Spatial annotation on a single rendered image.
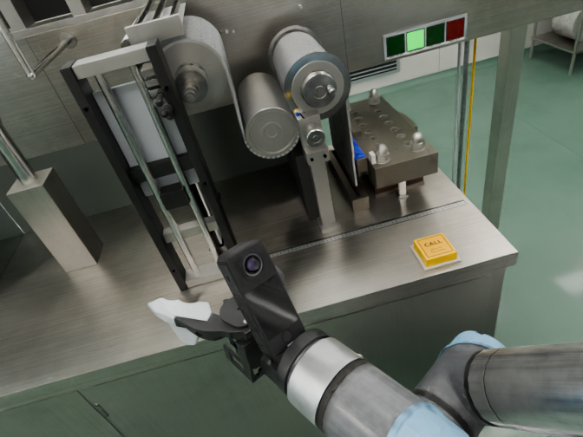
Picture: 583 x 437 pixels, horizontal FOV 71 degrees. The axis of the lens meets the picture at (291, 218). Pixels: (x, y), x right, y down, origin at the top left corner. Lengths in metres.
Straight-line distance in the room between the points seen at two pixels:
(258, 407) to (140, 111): 0.81
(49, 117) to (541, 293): 2.00
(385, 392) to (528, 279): 1.86
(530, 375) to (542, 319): 1.65
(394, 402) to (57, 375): 0.81
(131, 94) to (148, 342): 0.51
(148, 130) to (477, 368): 0.66
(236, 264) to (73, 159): 1.05
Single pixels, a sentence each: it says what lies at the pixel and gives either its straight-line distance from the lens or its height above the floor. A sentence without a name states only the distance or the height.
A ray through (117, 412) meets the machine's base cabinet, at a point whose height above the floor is 0.69.
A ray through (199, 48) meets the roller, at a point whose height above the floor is 1.38.
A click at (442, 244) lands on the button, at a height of 0.92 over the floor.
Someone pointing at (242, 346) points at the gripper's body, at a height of 1.23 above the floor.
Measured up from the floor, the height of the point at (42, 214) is 1.09.
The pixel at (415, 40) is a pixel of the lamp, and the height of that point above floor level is 1.18.
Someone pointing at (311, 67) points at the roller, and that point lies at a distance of 0.91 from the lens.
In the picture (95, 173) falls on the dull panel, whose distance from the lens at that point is 1.41.
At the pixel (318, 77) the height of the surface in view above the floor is 1.28.
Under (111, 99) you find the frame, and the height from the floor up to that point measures 1.37.
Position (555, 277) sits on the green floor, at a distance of 2.24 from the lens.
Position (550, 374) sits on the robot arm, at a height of 1.25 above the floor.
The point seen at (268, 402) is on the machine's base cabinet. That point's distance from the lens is 1.21.
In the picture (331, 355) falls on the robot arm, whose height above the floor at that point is 1.25.
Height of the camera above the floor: 1.58
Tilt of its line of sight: 38 degrees down
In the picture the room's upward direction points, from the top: 15 degrees counter-clockwise
